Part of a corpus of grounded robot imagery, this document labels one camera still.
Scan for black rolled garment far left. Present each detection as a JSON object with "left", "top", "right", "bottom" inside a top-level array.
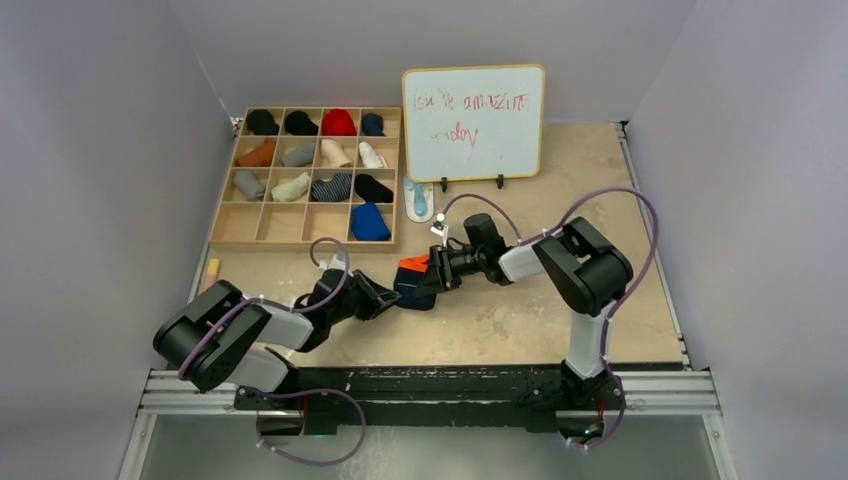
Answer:
[{"left": 244, "top": 109, "right": 280, "bottom": 136}]

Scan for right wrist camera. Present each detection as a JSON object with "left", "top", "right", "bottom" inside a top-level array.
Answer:
[{"left": 429, "top": 212, "right": 450, "bottom": 247}]

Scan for wooden compartment organizer tray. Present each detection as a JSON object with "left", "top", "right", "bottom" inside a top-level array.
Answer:
[{"left": 210, "top": 106, "right": 403, "bottom": 252}]

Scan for navy orange boxer briefs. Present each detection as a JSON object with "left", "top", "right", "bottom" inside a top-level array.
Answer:
[{"left": 393, "top": 254, "right": 437, "bottom": 311}]

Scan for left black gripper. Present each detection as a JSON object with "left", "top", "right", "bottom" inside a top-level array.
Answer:
[{"left": 327, "top": 269, "right": 398, "bottom": 325}]

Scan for aluminium frame rail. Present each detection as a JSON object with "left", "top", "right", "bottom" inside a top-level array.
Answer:
[{"left": 119, "top": 370, "right": 739, "bottom": 479}]

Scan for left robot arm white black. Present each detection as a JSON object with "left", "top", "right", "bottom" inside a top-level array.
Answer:
[{"left": 152, "top": 268, "right": 401, "bottom": 409}]

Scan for light green rolled garment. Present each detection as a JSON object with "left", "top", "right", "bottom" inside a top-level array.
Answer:
[{"left": 271, "top": 173, "right": 311, "bottom": 202}]

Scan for black rolled garment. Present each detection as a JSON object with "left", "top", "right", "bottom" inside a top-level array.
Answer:
[
  {"left": 244, "top": 109, "right": 280, "bottom": 136},
  {"left": 283, "top": 110, "right": 319, "bottom": 136}
]

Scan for black rolled garment third row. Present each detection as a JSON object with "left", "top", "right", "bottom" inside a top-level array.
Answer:
[{"left": 353, "top": 174, "right": 394, "bottom": 204}]

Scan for navy rolled garment top row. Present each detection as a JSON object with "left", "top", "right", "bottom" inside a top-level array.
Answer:
[{"left": 361, "top": 112, "right": 385, "bottom": 137}]

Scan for red rolled garment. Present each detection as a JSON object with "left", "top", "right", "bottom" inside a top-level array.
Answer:
[{"left": 321, "top": 108, "right": 358, "bottom": 136}]

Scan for grey underwear cream waistband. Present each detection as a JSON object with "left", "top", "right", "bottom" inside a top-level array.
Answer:
[{"left": 232, "top": 170, "right": 266, "bottom": 202}]

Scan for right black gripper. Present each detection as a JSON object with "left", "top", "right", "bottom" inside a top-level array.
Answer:
[{"left": 414, "top": 243, "right": 486, "bottom": 297}]

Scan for beige rolled garment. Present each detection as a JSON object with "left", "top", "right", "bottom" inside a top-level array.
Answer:
[{"left": 320, "top": 138, "right": 353, "bottom": 168}]

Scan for grey rolled garment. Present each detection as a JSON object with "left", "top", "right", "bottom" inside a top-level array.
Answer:
[{"left": 281, "top": 141, "right": 317, "bottom": 168}]

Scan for whiteboard with red writing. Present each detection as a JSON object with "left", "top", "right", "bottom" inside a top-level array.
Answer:
[{"left": 401, "top": 64, "right": 546, "bottom": 183}]

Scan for white rolled garment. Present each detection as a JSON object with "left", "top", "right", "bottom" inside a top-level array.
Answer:
[{"left": 358, "top": 141, "right": 388, "bottom": 169}]

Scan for yellow pink marker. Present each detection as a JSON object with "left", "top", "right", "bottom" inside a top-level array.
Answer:
[{"left": 198, "top": 258, "right": 221, "bottom": 293}]

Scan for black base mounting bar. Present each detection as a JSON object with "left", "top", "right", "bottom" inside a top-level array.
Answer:
[{"left": 235, "top": 363, "right": 627, "bottom": 439}]

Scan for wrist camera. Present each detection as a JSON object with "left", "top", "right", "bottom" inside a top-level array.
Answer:
[
  {"left": 318, "top": 251, "right": 350, "bottom": 271},
  {"left": 429, "top": 212, "right": 450, "bottom": 247}
]

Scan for white blue whiteboard eraser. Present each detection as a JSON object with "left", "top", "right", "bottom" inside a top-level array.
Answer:
[{"left": 403, "top": 175, "right": 434, "bottom": 223}]

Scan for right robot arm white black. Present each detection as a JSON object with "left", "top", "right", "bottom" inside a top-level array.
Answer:
[{"left": 414, "top": 213, "right": 634, "bottom": 407}]

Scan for rust orange rolled garment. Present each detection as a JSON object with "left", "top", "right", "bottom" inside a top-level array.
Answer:
[{"left": 235, "top": 139, "right": 276, "bottom": 168}]

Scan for navy striped rolled garment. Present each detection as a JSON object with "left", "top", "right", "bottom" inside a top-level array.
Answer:
[{"left": 310, "top": 173, "right": 352, "bottom": 203}]

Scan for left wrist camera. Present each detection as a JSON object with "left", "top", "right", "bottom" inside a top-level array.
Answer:
[{"left": 318, "top": 251, "right": 350, "bottom": 271}]

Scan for blue rolled garment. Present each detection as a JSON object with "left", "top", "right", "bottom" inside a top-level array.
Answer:
[{"left": 351, "top": 202, "right": 391, "bottom": 242}]

